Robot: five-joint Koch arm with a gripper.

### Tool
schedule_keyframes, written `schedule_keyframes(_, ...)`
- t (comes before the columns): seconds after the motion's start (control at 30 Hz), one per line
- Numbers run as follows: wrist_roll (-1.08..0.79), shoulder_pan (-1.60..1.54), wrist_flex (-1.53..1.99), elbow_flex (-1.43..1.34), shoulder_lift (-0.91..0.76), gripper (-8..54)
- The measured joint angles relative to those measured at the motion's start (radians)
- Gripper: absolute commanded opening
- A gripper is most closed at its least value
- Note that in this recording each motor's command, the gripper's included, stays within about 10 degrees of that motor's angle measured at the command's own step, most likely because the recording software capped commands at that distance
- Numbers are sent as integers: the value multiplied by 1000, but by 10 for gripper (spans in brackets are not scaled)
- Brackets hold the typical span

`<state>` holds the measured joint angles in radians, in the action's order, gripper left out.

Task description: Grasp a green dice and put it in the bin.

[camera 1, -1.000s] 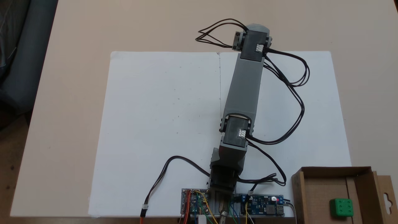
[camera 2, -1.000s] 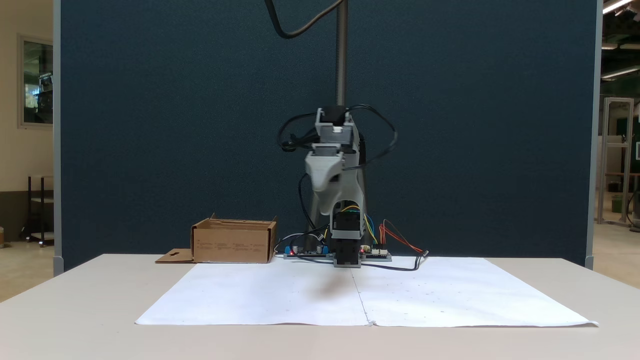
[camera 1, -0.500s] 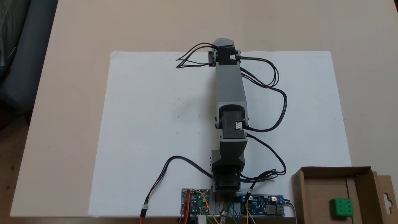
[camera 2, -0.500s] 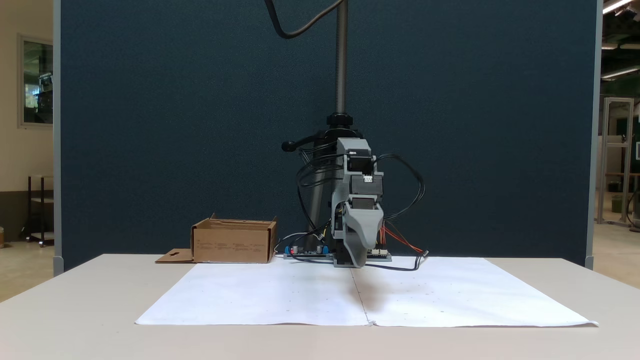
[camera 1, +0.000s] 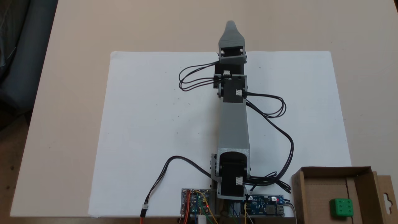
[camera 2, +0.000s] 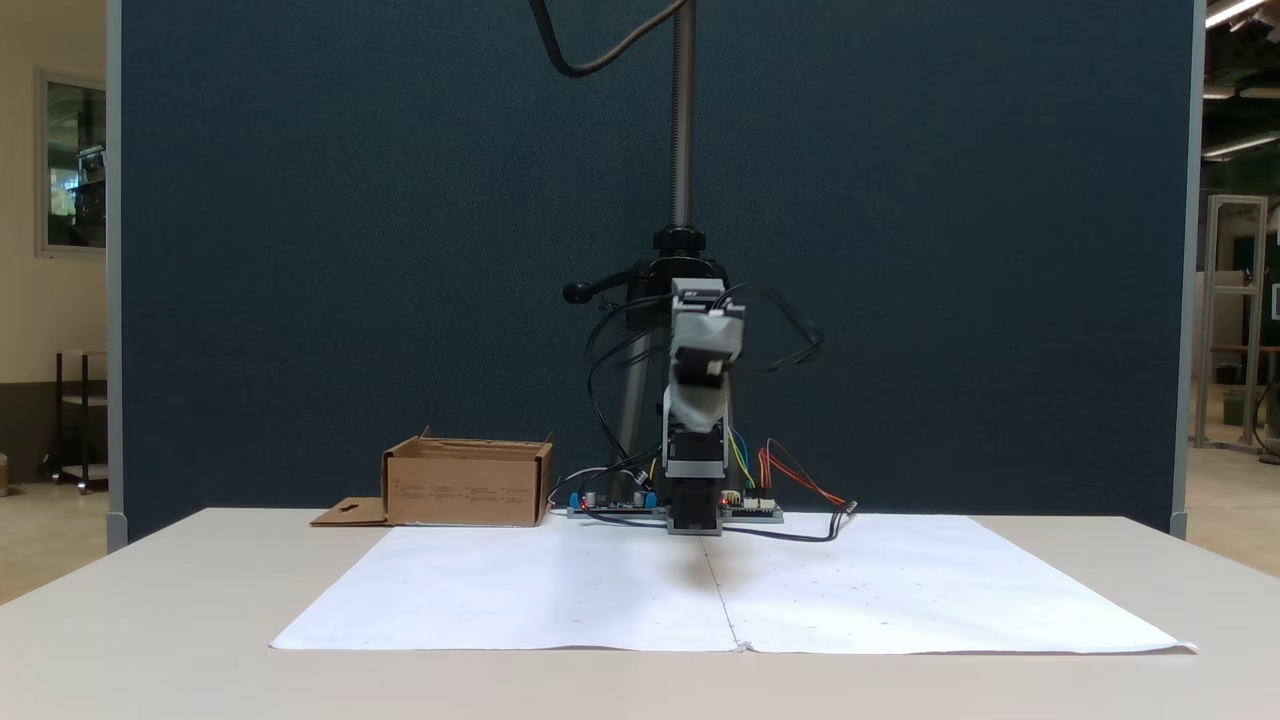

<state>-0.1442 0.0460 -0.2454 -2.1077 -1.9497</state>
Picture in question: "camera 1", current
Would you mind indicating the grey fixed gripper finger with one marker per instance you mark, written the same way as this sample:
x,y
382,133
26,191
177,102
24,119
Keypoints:
x,y
231,34

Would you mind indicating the green dice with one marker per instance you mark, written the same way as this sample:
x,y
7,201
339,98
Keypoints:
x,y
341,207

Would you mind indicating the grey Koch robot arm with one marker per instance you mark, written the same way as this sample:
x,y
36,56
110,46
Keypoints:
x,y
233,130

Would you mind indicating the white paper sheet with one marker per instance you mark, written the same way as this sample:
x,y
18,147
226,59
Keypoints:
x,y
155,124

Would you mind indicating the grey base mounting plate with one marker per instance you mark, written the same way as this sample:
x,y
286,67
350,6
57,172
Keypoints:
x,y
214,205

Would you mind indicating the motor controller circuit board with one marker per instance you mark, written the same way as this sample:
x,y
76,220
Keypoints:
x,y
196,202

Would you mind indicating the blue power circuit board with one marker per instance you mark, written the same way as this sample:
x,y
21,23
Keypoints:
x,y
264,207

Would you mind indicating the brown cardboard box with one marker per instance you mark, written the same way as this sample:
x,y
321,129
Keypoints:
x,y
317,189

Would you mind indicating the metal table clamp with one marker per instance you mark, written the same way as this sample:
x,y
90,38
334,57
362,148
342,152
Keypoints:
x,y
224,216

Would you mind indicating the white plug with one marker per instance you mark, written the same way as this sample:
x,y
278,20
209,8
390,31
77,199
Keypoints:
x,y
202,219

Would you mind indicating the dark grey chair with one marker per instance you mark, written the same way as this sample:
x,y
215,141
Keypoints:
x,y
18,62

